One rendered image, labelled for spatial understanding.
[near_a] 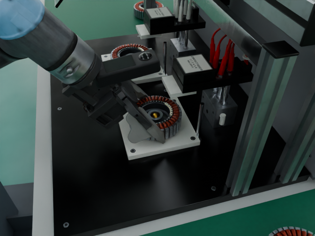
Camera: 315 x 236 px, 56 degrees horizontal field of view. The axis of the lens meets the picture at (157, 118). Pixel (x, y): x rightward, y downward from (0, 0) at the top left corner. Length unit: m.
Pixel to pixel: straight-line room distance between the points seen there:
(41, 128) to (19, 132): 1.17
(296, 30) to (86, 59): 0.30
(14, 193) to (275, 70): 1.39
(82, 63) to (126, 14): 0.74
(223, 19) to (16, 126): 1.61
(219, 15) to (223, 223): 0.34
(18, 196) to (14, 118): 0.60
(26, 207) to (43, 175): 0.90
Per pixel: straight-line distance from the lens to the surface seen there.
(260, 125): 0.43
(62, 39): 0.47
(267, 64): 0.38
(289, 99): 0.63
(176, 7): 0.78
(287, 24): 0.37
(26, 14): 0.45
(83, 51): 0.49
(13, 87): 2.27
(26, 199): 1.55
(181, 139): 0.61
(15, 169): 1.70
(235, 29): 0.46
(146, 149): 0.59
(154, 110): 0.63
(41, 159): 0.66
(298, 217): 0.59
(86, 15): 1.22
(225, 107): 0.63
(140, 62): 0.52
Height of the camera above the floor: 1.23
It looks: 43 degrees down
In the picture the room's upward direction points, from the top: straight up
